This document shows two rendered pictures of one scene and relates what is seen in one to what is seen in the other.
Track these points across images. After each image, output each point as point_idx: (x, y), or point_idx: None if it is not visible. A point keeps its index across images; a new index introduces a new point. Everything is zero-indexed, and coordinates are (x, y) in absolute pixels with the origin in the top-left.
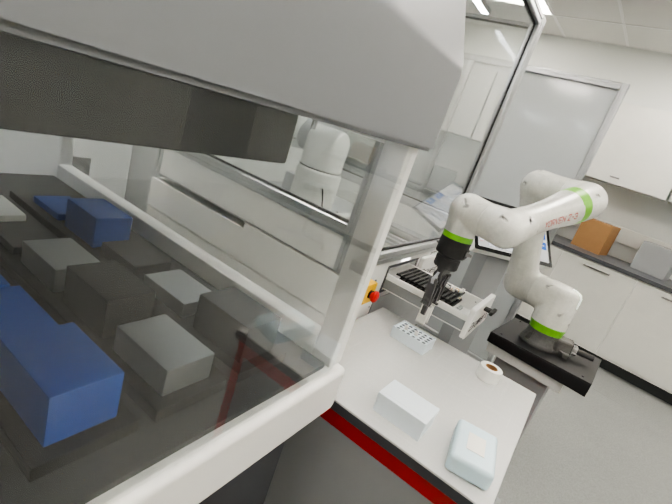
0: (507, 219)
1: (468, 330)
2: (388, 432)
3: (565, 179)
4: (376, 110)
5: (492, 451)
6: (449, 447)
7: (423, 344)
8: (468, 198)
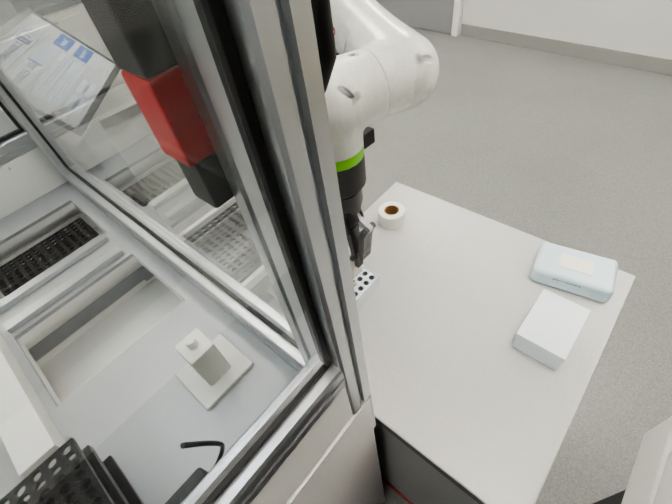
0: (429, 55)
1: None
2: (588, 356)
3: None
4: None
5: (575, 251)
6: (576, 291)
7: (377, 278)
8: (342, 81)
